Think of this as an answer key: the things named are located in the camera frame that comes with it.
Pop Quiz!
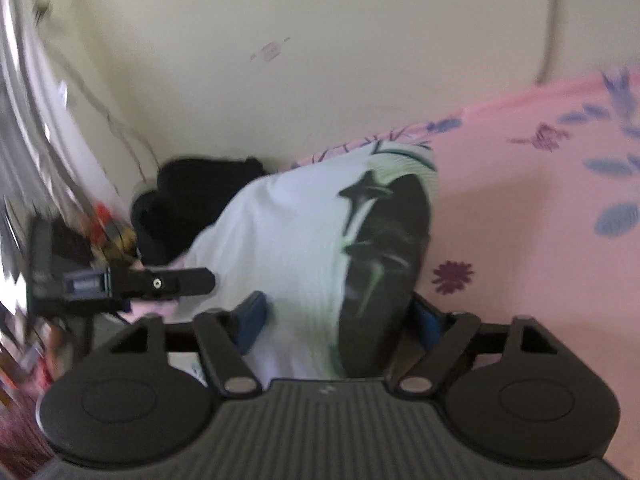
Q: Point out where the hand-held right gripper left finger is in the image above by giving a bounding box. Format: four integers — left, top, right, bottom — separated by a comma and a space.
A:
107, 291, 267, 398

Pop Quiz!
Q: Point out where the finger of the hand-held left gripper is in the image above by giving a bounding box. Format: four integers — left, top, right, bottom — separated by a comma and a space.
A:
107, 267, 217, 304

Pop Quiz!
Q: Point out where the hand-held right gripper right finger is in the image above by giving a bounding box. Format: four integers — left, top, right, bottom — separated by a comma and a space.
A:
392, 295, 557, 397

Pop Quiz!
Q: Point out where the white printed t-shirt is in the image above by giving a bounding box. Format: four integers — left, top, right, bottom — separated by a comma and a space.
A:
172, 142, 440, 382

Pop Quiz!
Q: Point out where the power strip with plugs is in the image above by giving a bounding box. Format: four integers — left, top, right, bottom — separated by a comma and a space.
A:
60, 200, 138, 267

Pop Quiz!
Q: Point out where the black cloth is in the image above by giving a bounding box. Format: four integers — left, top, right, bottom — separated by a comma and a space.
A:
130, 156, 267, 267

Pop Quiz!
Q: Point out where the pink floral bedsheet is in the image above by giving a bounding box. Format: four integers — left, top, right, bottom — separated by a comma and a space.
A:
287, 66, 640, 466

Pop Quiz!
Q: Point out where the thin dark wall cable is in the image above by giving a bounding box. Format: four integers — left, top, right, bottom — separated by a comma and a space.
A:
75, 80, 161, 186

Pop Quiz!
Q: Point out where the small pink wall sticker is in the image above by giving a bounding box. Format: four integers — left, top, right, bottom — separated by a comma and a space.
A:
250, 37, 292, 63

